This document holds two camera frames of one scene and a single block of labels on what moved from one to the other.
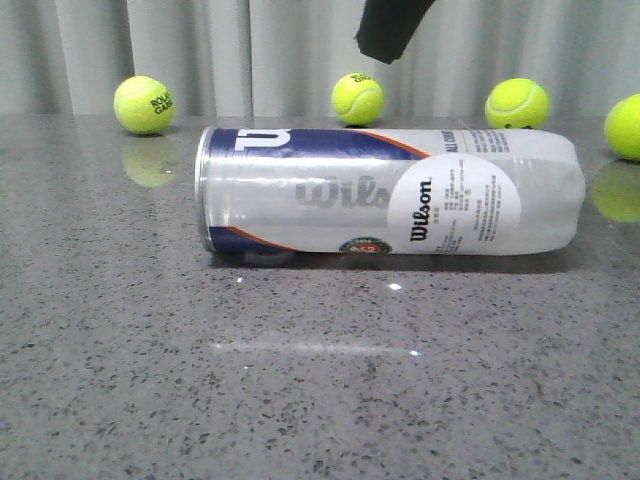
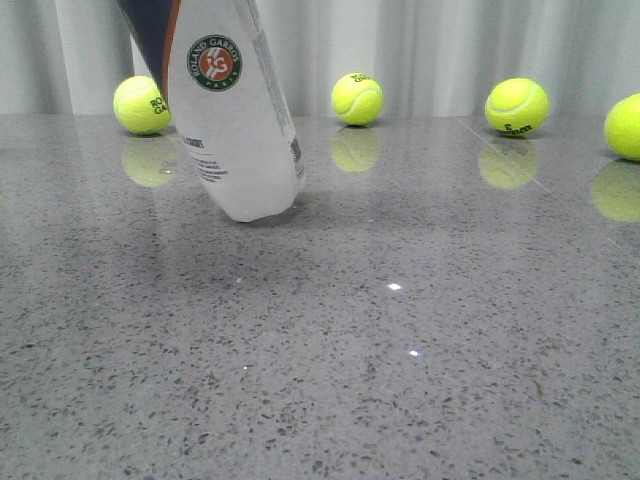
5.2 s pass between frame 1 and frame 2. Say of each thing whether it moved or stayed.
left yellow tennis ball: stayed
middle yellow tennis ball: stayed
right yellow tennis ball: stayed
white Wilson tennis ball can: moved
